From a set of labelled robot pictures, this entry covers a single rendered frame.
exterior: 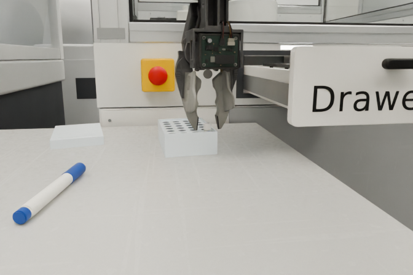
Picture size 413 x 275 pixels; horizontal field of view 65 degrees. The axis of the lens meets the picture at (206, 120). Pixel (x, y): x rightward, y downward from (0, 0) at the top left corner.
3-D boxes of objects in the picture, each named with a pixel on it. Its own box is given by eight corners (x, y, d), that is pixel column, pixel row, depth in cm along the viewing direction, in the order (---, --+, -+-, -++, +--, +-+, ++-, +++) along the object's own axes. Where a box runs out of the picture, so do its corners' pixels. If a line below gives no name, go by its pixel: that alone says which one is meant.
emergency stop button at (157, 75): (168, 85, 68) (167, 66, 67) (148, 85, 67) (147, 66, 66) (167, 84, 71) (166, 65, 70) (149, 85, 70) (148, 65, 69)
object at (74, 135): (104, 144, 57) (103, 135, 57) (50, 149, 54) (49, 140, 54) (100, 130, 69) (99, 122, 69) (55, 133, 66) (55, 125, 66)
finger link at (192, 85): (182, 134, 46) (190, 70, 45) (176, 126, 52) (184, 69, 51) (203, 136, 47) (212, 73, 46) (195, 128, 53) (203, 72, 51)
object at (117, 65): (488, 100, 87) (497, 45, 84) (97, 107, 74) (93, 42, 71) (320, 78, 180) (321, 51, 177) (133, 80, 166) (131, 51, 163)
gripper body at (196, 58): (190, 73, 43) (189, -23, 41) (180, 70, 52) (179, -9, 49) (244, 72, 45) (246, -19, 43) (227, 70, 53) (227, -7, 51)
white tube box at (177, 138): (217, 154, 52) (217, 131, 51) (165, 158, 50) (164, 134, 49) (201, 136, 64) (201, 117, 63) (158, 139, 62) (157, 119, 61)
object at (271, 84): (456, 110, 50) (462, 70, 49) (297, 113, 46) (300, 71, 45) (327, 86, 89) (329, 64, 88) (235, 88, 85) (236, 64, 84)
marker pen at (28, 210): (28, 226, 30) (26, 210, 29) (11, 226, 30) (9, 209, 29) (86, 173, 43) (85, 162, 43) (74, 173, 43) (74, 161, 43)
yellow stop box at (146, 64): (175, 91, 70) (174, 58, 69) (141, 92, 69) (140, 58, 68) (174, 89, 75) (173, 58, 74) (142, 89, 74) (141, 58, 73)
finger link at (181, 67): (173, 97, 49) (180, 38, 48) (171, 96, 51) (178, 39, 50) (202, 100, 51) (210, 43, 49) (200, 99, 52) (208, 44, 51)
